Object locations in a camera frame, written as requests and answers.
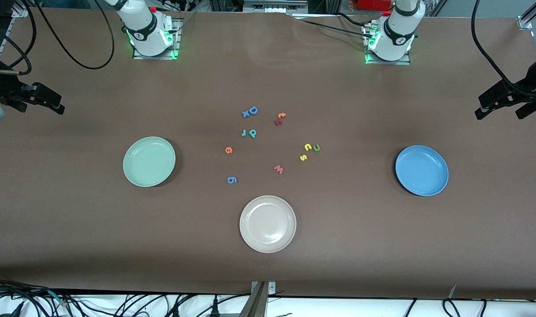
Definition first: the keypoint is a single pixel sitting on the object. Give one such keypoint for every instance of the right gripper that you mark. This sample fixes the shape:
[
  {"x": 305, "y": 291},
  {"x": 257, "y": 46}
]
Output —
[{"x": 0, "y": 89}]

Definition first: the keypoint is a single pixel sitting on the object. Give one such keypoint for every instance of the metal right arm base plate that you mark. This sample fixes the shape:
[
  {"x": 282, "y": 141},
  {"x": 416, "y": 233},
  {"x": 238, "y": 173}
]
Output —
[{"x": 176, "y": 39}]

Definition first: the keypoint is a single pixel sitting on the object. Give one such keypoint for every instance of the blue plate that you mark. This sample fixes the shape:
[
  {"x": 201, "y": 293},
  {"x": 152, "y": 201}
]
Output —
[{"x": 422, "y": 171}]

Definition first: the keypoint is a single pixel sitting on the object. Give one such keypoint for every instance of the pale green plate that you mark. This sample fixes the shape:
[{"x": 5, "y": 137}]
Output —
[{"x": 149, "y": 161}]

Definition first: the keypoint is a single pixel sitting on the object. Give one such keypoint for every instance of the blue foam letter g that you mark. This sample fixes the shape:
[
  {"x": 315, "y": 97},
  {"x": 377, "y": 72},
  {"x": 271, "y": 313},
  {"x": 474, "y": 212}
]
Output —
[{"x": 232, "y": 179}]

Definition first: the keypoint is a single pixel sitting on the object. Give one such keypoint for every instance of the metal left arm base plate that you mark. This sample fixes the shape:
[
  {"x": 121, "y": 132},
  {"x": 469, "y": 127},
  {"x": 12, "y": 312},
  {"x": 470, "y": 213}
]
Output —
[{"x": 387, "y": 62}]

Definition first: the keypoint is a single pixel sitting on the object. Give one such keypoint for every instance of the pink foam letter w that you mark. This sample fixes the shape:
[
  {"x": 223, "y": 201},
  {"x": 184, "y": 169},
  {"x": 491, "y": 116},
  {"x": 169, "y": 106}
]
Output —
[{"x": 279, "y": 169}]

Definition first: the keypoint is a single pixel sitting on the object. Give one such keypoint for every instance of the beige plate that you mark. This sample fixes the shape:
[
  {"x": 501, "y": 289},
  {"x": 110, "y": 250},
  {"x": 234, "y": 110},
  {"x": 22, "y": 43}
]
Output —
[{"x": 268, "y": 224}]

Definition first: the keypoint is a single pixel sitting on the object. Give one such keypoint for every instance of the brown table cover sheet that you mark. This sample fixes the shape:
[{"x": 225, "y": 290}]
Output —
[{"x": 268, "y": 66}]

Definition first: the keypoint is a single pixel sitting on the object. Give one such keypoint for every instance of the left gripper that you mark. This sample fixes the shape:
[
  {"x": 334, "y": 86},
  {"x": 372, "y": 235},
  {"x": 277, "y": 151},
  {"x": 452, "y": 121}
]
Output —
[{"x": 533, "y": 86}]

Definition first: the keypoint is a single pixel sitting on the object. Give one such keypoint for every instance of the red box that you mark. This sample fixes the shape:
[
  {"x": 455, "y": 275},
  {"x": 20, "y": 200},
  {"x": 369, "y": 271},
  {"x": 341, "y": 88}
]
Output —
[{"x": 373, "y": 4}]

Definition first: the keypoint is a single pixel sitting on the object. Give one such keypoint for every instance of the aluminium corner frame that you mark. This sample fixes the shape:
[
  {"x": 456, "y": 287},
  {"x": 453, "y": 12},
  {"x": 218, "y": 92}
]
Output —
[
  {"x": 20, "y": 11},
  {"x": 525, "y": 22}
]

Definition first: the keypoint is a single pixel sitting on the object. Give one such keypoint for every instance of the small pale tape strip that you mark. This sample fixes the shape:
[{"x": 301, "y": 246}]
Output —
[{"x": 453, "y": 293}]

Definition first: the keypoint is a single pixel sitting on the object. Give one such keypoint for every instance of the blue foam letter D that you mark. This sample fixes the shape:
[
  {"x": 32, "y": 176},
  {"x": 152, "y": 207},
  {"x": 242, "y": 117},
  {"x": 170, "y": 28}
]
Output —
[{"x": 250, "y": 110}]

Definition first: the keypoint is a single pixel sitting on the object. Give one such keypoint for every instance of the aluminium profile bar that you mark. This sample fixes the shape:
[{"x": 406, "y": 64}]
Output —
[{"x": 257, "y": 304}]

